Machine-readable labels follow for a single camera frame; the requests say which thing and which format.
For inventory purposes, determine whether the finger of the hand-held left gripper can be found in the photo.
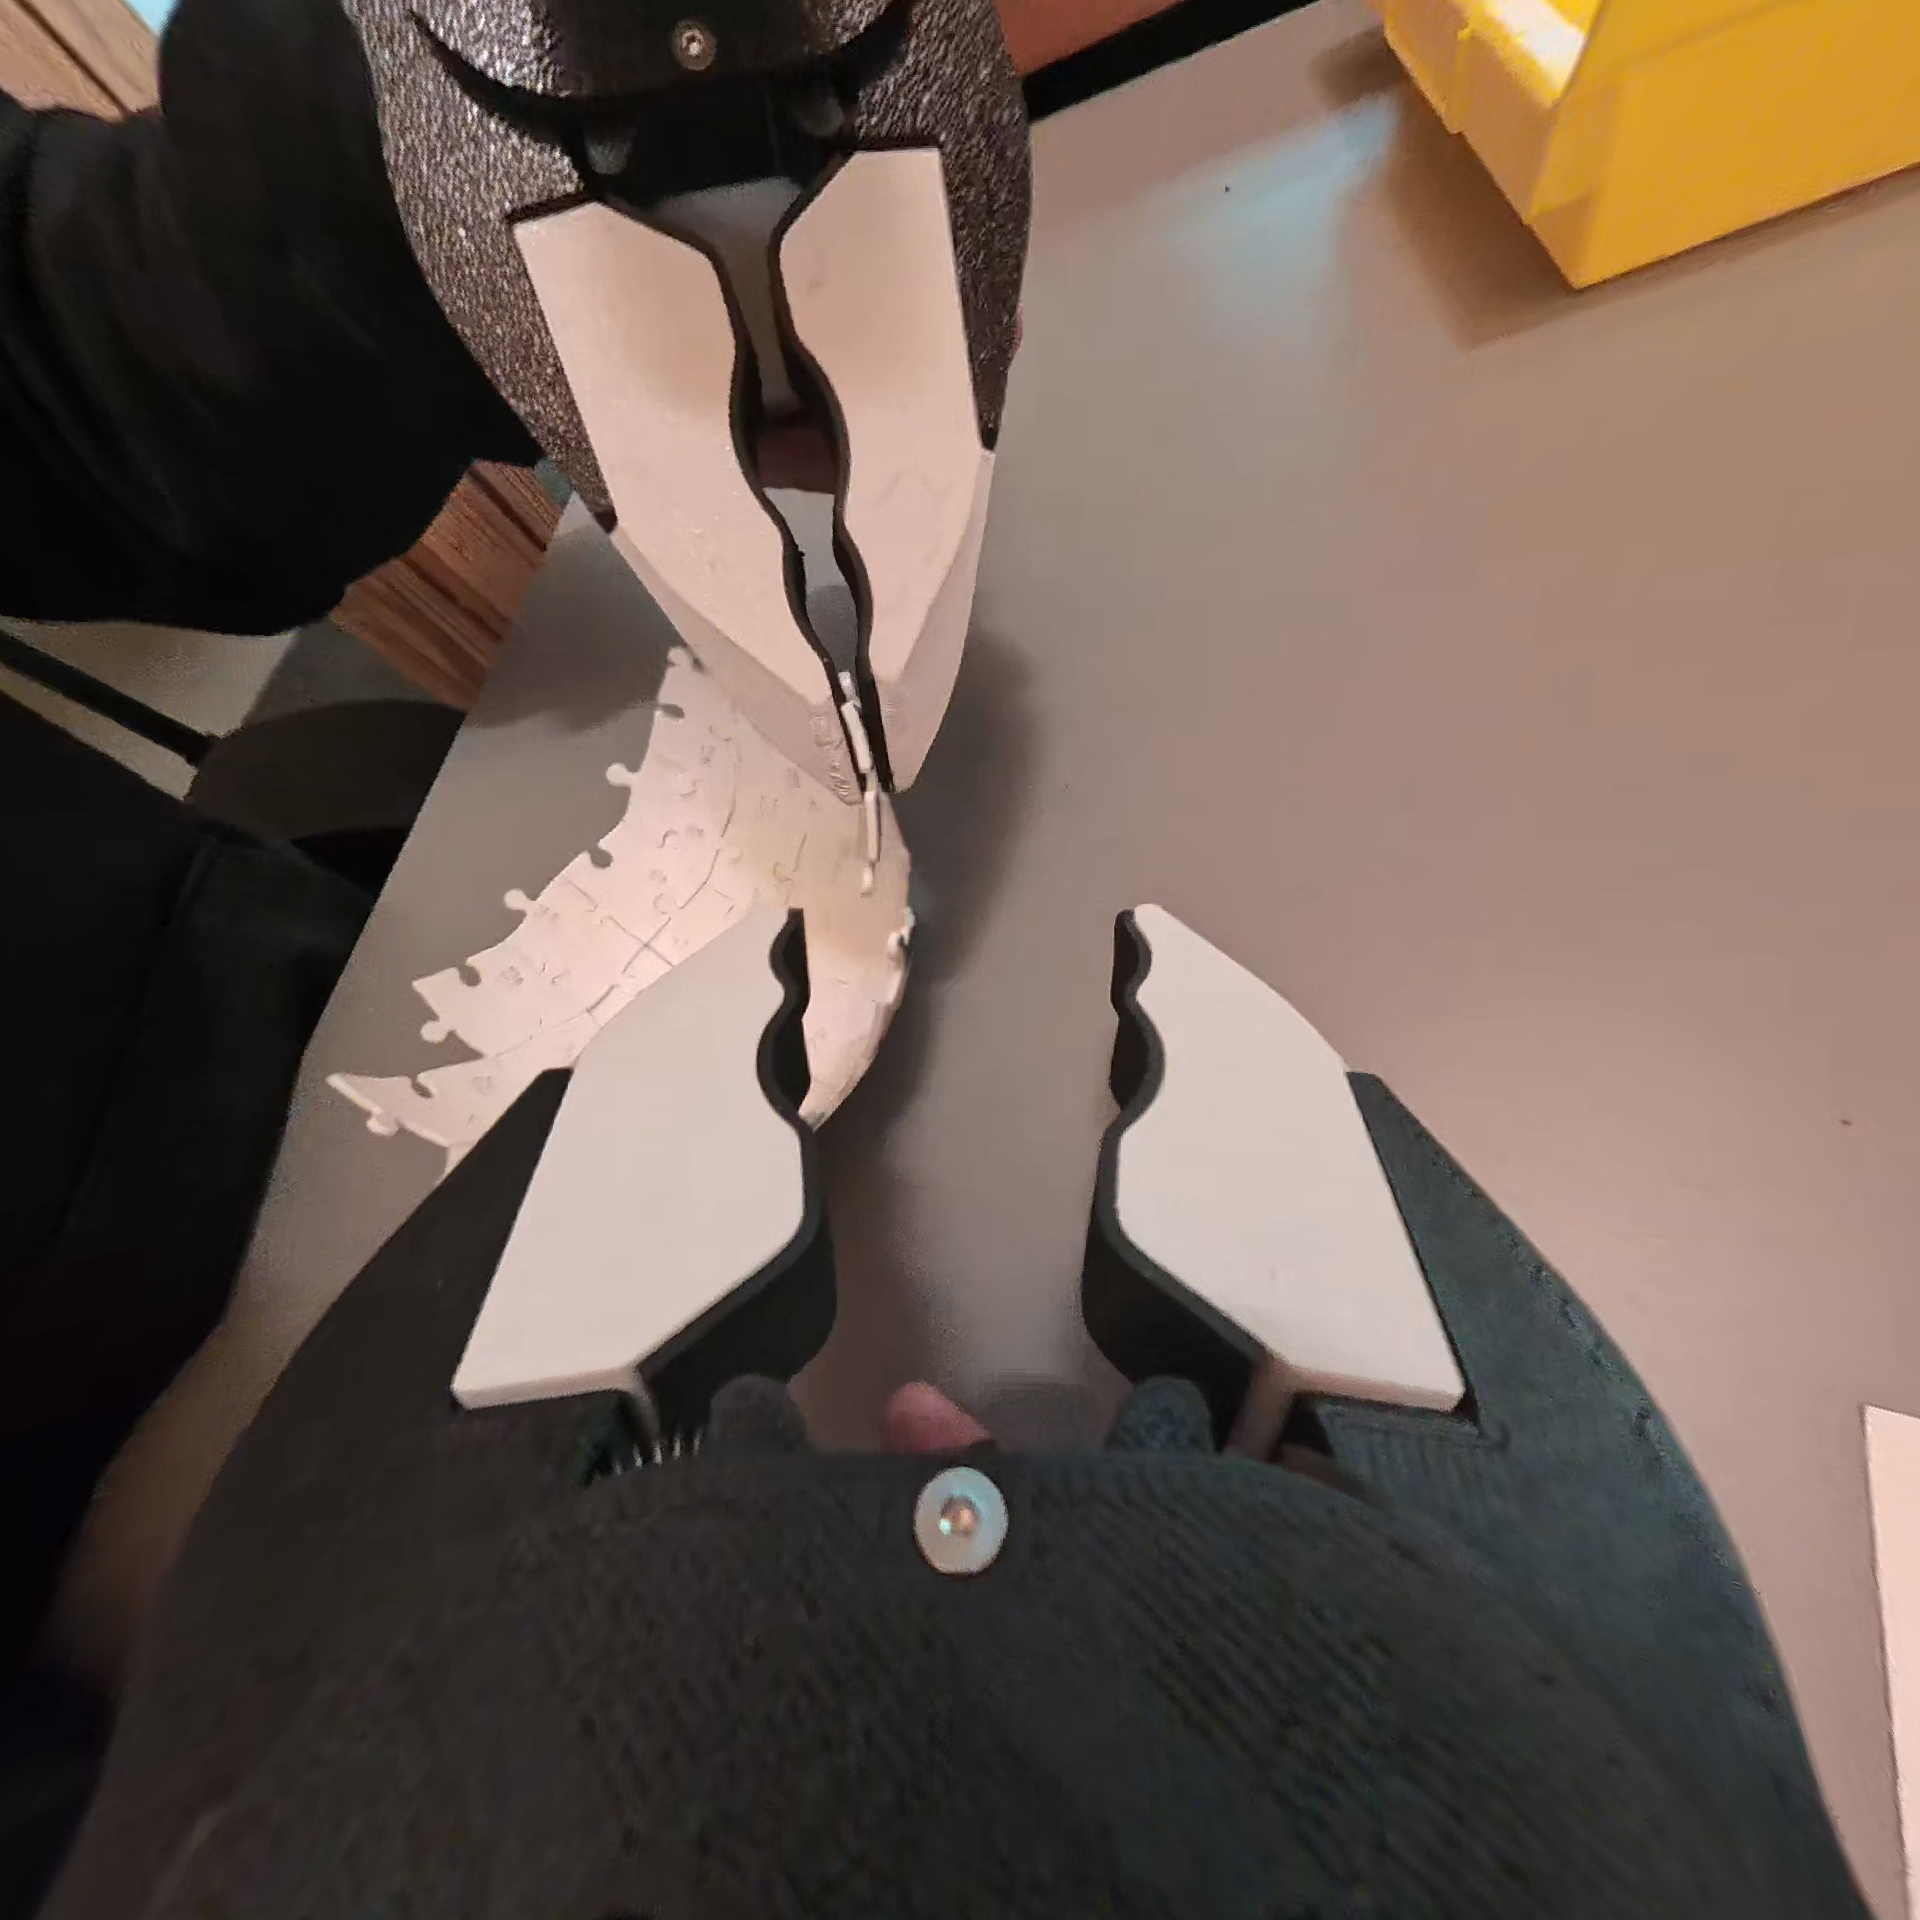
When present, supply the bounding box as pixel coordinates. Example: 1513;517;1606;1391
510;188;895;798
769;147;1001;792

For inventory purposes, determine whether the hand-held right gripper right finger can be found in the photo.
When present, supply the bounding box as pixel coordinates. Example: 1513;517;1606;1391
1080;903;1472;1448

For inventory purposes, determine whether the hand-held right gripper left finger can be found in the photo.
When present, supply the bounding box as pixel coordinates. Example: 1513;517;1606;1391
451;903;837;1425

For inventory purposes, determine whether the partly built white puzzle ball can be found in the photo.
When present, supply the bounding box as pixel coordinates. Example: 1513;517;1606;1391
328;644;918;1156

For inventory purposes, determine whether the person's left forearm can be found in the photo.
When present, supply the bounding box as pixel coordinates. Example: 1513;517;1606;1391
0;0;545;636

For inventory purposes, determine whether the person's right hand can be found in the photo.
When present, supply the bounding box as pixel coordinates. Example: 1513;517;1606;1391
886;1382;993;1453

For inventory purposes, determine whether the person's black clothing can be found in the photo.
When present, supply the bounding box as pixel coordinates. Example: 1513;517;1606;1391
0;696;377;1653

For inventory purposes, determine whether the white printed paper leaflet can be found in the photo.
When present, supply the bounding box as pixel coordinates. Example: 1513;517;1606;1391
1861;1401;1920;1920

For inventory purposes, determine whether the yellow box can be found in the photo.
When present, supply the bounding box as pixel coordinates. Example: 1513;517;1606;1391
1382;0;1920;291

